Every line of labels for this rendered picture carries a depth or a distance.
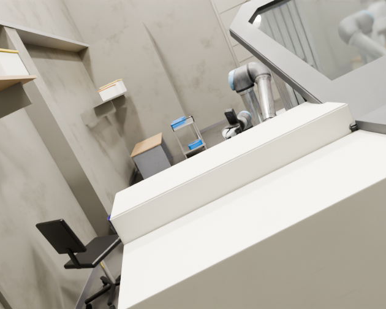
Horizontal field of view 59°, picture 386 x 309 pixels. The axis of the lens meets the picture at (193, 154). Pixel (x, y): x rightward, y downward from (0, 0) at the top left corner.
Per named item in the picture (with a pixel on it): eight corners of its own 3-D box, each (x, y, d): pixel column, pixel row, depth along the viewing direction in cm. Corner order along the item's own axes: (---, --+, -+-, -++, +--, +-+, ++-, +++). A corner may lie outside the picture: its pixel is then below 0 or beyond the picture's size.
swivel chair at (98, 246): (98, 283, 401) (52, 206, 376) (151, 262, 394) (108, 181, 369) (80, 326, 335) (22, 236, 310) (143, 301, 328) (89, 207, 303)
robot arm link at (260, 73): (272, 62, 201) (286, 136, 182) (255, 69, 207) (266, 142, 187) (264, 51, 192) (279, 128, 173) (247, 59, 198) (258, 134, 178)
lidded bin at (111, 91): (106, 100, 724) (102, 90, 719) (121, 94, 722) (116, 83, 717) (102, 102, 685) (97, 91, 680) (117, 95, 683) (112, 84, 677)
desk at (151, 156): (145, 185, 713) (130, 156, 697) (148, 168, 837) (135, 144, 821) (174, 171, 711) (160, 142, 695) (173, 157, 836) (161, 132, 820)
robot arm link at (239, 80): (280, 149, 206) (246, 64, 193) (257, 156, 213) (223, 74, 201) (283, 142, 216) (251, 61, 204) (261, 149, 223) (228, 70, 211)
